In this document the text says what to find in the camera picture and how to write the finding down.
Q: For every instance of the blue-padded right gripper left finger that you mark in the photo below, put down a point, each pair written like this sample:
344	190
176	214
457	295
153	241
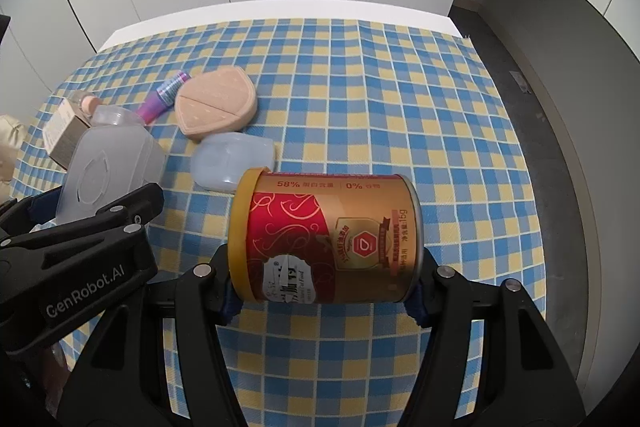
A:
120	379

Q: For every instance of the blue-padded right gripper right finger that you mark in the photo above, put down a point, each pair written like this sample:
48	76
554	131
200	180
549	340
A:
524	377

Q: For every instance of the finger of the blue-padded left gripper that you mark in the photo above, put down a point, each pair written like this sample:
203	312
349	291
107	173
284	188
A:
138	207
22	215

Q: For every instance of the frosted square plastic case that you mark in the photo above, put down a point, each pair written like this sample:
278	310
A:
108	163

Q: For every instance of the beige square carton box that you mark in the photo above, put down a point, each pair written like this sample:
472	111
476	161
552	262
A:
62	132

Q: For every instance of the red gold tin can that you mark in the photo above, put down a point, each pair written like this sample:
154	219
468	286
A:
323	239

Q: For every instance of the cream padded armchair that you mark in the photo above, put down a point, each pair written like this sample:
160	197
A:
12	135

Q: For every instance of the purple tube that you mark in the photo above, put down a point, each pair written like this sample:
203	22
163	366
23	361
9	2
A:
162	98

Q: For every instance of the small clear oblong case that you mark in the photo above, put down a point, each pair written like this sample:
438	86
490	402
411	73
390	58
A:
111	115

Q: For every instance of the small clear glass bottle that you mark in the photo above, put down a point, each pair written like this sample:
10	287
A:
85	101

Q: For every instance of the peach teardrop sponge case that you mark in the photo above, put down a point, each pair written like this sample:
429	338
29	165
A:
214	102

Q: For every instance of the blue yellow checkered tablecloth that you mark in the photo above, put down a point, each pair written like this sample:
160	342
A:
343	96

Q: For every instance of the white table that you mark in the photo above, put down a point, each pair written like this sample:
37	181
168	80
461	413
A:
264	9

